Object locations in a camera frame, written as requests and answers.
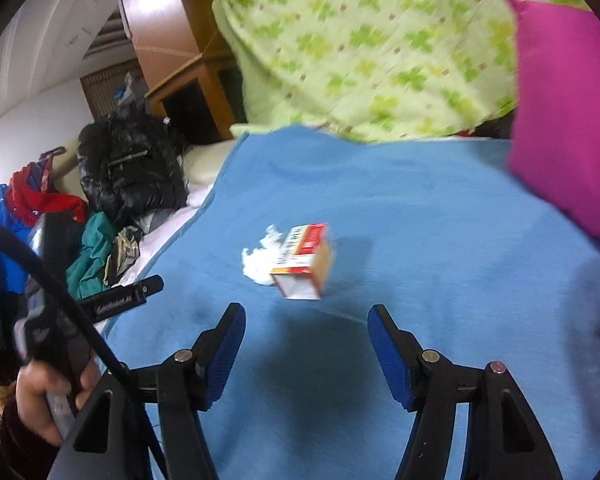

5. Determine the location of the blue fleece blanket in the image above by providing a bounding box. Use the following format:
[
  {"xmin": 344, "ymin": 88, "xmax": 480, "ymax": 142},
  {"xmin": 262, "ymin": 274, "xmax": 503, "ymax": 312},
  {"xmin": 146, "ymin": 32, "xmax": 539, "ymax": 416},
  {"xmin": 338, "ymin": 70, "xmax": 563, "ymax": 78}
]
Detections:
[{"xmin": 108, "ymin": 127, "xmax": 600, "ymax": 479}]

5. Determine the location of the white tissue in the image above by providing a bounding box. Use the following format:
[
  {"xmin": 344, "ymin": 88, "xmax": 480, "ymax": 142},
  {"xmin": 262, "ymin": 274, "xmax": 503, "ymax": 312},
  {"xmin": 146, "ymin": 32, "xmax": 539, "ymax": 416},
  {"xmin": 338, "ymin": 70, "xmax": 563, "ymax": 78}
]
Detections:
[{"xmin": 242, "ymin": 224, "xmax": 284, "ymax": 286}]

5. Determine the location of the red and blue clothing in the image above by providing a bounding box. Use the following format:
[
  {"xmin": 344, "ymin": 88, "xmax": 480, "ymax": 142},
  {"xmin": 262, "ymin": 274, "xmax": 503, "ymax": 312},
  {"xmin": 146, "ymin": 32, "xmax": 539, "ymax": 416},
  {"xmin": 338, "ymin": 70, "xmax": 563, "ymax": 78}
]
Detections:
[{"xmin": 0, "ymin": 156, "xmax": 88, "ymax": 295}]

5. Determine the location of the magenta square pillow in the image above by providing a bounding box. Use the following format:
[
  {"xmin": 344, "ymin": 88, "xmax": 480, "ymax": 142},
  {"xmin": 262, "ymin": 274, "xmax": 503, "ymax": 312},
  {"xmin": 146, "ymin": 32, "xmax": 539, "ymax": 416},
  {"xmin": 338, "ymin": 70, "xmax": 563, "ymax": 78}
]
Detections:
[{"xmin": 506, "ymin": 0, "xmax": 600, "ymax": 241}]

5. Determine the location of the wooden cabinet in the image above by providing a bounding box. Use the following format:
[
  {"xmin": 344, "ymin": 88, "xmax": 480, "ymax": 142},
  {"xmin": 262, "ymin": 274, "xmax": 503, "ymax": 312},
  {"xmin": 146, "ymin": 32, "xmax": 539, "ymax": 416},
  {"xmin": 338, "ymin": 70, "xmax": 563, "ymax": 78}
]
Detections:
[{"xmin": 121, "ymin": 0, "xmax": 236, "ymax": 141}]

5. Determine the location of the black puffer jacket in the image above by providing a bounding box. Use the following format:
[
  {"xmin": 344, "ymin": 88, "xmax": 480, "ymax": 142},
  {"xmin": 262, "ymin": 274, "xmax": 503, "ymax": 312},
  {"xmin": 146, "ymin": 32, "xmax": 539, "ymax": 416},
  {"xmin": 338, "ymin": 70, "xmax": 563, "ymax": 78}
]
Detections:
[{"xmin": 76, "ymin": 102, "xmax": 188, "ymax": 229}]

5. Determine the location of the red white small carton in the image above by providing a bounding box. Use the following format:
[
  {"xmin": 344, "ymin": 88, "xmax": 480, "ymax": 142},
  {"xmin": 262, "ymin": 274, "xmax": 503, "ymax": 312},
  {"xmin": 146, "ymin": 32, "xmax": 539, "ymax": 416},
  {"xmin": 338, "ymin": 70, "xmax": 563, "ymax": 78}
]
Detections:
[{"xmin": 270, "ymin": 223, "xmax": 334, "ymax": 301}]

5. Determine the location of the teal green garment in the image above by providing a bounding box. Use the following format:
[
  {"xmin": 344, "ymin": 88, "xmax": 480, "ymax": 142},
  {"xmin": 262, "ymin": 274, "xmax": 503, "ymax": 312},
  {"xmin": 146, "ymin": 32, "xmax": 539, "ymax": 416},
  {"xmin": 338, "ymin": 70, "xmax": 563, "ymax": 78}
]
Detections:
[{"xmin": 66, "ymin": 212, "xmax": 117, "ymax": 300}]

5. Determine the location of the white pink bed sheet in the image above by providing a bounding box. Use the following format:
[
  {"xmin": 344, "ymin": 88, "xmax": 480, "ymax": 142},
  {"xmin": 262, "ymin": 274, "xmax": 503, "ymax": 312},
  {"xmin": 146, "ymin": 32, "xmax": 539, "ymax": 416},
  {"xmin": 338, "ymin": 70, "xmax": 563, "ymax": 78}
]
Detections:
[{"xmin": 114, "ymin": 183, "xmax": 213, "ymax": 287}]

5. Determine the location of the green clover patterned quilt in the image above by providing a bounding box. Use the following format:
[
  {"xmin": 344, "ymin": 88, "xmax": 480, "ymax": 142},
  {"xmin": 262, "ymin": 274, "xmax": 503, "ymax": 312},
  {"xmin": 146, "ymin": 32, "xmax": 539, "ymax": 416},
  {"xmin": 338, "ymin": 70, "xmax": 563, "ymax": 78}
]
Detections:
[{"xmin": 212, "ymin": 0, "xmax": 584, "ymax": 143}]

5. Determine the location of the cream bed pillow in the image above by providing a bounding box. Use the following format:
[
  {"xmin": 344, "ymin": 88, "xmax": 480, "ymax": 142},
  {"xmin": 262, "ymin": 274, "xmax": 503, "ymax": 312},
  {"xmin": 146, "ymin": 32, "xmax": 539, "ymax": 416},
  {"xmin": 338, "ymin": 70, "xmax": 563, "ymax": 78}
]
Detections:
[{"xmin": 182, "ymin": 139, "xmax": 237, "ymax": 185}]

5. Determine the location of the black cable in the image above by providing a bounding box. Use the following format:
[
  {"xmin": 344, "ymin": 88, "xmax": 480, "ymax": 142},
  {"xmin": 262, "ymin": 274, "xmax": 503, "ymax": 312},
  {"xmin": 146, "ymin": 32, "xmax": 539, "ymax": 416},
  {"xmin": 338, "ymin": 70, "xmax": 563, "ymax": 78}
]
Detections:
[{"xmin": 0, "ymin": 214, "xmax": 169, "ymax": 480}]

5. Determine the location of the person's left hand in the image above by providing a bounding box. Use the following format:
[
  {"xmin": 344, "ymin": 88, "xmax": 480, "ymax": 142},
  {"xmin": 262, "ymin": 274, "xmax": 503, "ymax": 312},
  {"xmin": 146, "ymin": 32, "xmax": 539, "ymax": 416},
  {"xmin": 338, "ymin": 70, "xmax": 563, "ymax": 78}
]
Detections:
[{"xmin": 16, "ymin": 360, "xmax": 71, "ymax": 446}]

